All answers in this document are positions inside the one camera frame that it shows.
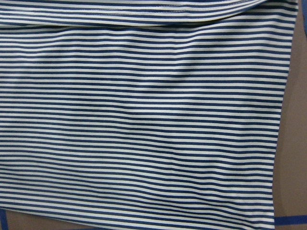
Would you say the striped polo shirt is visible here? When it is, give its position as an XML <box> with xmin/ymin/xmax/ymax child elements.
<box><xmin>0</xmin><ymin>0</ymin><xmax>298</xmax><ymax>230</ymax></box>

